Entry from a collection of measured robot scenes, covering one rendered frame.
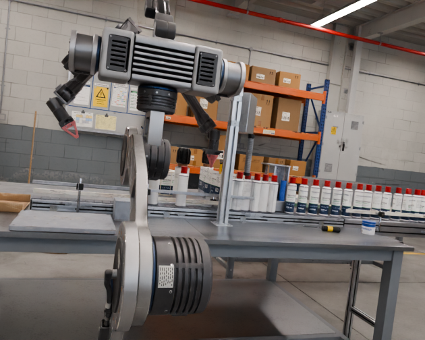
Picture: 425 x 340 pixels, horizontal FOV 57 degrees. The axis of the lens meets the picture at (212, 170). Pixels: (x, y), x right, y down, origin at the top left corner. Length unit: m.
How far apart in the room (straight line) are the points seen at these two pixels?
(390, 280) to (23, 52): 5.65
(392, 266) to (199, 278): 1.40
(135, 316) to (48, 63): 5.76
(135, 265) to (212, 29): 6.22
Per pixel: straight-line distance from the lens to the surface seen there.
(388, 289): 2.18
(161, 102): 1.32
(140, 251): 0.86
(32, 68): 6.47
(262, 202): 2.15
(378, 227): 2.51
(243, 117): 1.91
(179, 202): 1.99
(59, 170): 6.39
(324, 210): 2.35
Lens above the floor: 1.19
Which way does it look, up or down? 3 degrees down
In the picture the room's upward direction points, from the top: 7 degrees clockwise
